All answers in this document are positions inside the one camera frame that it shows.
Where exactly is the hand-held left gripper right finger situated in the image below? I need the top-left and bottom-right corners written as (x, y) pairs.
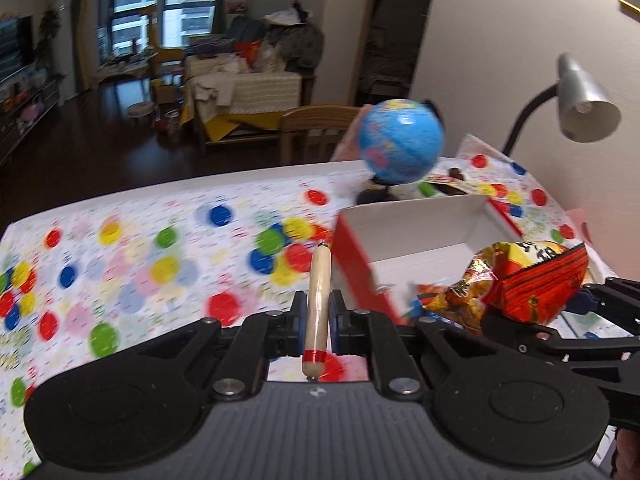
top-left (329, 290), bottom-right (483, 402)

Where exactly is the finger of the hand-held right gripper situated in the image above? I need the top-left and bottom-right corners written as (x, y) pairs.
top-left (575, 277), bottom-right (640, 334)
top-left (480, 310), bottom-right (640, 362)

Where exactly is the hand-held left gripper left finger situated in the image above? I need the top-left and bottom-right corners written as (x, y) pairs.
top-left (165, 290), bottom-right (309, 402)

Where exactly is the sausage stick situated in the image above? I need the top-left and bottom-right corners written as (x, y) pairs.
top-left (301, 241), bottom-right (332, 380)

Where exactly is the red snack bag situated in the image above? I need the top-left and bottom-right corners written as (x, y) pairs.
top-left (417, 241), bottom-right (590, 337)

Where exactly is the red cardboard box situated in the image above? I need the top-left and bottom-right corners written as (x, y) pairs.
top-left (331, 194), bottom-right (526, 327)

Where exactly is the balloon print tablecloth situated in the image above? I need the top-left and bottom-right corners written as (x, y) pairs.
top-left (0, 132), bottom-right (640, 480)

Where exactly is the red yellow snack wrapper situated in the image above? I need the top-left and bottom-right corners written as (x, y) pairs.
top-left (425, 167), bottom-right (484, 196)

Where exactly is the pink cloth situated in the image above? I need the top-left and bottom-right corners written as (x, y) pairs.
top-left (334, 124), bottom-right (369, 162)

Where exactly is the blue desk globe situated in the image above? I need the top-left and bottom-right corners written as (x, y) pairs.
top-left (356, 99), bottom-right (446, 206)

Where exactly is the silver desk lamp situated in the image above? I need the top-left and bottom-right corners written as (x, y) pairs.
top-left (501, 52), bottom-right (622, 159)

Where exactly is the wooden chair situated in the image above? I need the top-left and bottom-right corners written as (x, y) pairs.
top-left (279, 105), bottom-right (362, 166)

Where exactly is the sofa with cream cover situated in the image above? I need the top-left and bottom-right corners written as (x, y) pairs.
top-left (182, 55), bottom-right (319, 154)

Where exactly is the pile of clothes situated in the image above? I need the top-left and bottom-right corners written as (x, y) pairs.
top-left (262, 2), bottom-right (326, 74)

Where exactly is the yellow giraffe chair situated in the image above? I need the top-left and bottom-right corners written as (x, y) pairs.
top-left (140, 2), bottom-right (186, 81)

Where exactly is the dark television cabinet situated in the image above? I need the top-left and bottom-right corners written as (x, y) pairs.
top-left (0, 75), bottom-right (64, 166)

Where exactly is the large window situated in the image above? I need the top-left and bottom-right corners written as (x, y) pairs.
top-left (97, 0), bottom-right (224, 69)

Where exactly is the white tower air conditioner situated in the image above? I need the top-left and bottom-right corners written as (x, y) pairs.
top-left (52, 0), bottom-right (79, 101)

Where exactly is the grey yellow curtain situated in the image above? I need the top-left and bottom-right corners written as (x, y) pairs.
top-left (70, 0), bottom-right (102, 94)

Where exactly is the tall green plant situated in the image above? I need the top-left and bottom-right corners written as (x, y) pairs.
top-left (37, 7), bottom-right (61, 56)

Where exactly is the flat screen television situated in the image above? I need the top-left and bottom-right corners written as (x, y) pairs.
top-left (0, 15), bottom-right (36, 84)

